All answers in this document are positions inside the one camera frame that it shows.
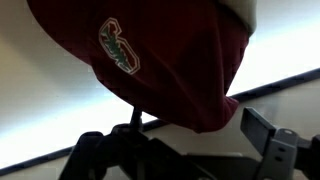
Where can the black window blind bottom rail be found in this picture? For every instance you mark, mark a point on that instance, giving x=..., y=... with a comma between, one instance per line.
x=241, y=97

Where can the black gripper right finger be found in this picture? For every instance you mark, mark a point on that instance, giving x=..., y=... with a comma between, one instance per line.
x=282, y=149

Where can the red baseball cap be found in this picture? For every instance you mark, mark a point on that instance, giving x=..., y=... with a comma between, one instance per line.
x=173, y=59

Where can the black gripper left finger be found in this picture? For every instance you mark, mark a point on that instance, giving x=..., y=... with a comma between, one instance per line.
x=139, y=157

